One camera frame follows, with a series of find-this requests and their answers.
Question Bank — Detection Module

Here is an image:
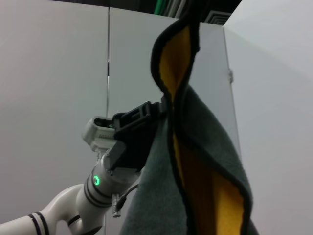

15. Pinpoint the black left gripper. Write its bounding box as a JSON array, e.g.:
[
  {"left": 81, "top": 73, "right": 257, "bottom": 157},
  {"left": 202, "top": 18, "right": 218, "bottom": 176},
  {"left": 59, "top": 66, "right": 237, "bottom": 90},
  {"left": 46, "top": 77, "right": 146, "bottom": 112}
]
[{"left": 106, "top": 95, "right": 170, "bottom": 176}]

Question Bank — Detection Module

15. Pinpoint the yellow and grey towel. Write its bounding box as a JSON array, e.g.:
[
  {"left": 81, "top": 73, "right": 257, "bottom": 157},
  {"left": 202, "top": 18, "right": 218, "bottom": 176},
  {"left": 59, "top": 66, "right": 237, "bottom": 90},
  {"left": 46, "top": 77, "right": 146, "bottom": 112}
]
[{"left": 118, "top": 0, "right": 260, "bottom": 235}]

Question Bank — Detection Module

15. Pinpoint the ceiling air vent grille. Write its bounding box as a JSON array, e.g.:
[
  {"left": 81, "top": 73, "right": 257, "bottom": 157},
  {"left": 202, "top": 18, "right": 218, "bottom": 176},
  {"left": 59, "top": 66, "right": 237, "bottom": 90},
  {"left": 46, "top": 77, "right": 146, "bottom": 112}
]
[{"left": 206, "top": 11, "right": 232, "bottom": 25}]

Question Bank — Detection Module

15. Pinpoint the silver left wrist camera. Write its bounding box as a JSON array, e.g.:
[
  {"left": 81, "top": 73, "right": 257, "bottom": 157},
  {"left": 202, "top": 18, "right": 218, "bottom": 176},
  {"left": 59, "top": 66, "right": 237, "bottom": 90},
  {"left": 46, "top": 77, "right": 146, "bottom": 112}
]
[{"left": 81, "top": 117, "right": 123, "bottom": 154}]

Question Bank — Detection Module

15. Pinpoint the left arm cable with plugs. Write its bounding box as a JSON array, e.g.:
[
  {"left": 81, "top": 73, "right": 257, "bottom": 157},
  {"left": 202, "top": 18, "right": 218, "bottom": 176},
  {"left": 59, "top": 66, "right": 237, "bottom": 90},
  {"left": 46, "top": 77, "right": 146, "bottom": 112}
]
[{"left": 111, "top": 183, "right": 140, "bottom": 218}]

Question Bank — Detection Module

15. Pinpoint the green ceiling cable bundle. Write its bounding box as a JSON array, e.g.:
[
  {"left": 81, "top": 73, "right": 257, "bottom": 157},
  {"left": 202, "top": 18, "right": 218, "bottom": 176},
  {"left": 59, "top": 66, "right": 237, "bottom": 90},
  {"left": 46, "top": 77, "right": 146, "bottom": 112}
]
[{"left": 153, "top": 0, "right": 172, "bottom": 16}]

